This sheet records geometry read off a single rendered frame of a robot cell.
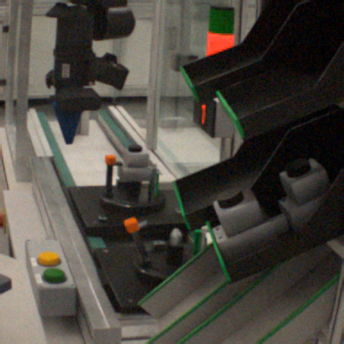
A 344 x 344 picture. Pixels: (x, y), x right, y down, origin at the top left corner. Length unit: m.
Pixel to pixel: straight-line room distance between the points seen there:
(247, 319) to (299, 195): 0.22
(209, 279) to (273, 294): 0.16
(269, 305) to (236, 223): 0.19
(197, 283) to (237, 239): 0.29
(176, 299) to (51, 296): 0.26
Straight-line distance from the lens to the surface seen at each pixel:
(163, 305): 1.16
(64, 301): 1.33
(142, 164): 1.63
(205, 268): 1.14
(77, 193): 1.72
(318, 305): 0.88
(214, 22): 1.45
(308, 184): 0.87
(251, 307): 1.01
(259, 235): 0.87
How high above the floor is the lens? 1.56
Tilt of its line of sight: 18 degrees down
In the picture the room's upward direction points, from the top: 3 degrees clockwise
